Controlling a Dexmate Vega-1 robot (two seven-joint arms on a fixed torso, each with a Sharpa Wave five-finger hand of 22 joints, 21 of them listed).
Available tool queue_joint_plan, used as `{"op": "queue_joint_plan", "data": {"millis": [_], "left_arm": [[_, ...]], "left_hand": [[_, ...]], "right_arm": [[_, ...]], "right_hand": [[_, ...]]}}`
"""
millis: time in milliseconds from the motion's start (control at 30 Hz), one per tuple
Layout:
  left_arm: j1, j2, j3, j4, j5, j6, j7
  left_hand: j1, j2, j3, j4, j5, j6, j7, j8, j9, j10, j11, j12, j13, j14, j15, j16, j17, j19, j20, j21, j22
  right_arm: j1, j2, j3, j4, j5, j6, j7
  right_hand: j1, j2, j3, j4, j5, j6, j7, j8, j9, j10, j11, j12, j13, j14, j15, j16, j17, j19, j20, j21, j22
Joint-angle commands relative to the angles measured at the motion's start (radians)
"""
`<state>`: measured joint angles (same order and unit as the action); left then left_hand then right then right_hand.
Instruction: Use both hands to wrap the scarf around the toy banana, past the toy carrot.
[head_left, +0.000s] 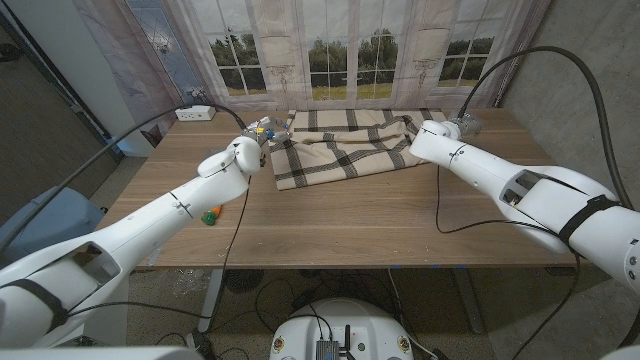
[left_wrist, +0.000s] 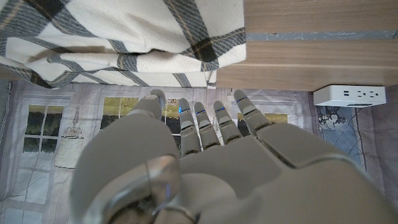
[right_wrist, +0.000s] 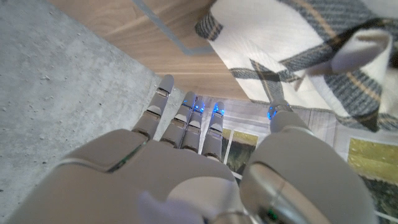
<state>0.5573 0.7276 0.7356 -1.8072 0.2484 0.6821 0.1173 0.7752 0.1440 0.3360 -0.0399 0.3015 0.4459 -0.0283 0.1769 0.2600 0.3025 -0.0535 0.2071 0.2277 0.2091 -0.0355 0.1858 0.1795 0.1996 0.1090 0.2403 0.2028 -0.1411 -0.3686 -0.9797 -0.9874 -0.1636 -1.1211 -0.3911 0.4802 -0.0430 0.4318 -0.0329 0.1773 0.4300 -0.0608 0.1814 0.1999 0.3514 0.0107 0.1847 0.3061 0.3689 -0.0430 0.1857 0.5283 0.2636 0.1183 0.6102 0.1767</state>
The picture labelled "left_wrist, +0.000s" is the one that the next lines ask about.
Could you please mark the cream plaid scarf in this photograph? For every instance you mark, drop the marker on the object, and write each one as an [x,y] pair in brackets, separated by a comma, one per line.
[124,28]

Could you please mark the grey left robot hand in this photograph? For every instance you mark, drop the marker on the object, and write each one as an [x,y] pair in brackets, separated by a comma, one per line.
[233,174]

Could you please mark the white power strip box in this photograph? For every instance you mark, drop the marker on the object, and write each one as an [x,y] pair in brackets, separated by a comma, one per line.
[348,96]

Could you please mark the printed window backdrop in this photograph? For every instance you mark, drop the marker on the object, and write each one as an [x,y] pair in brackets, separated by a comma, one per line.
[37,155]

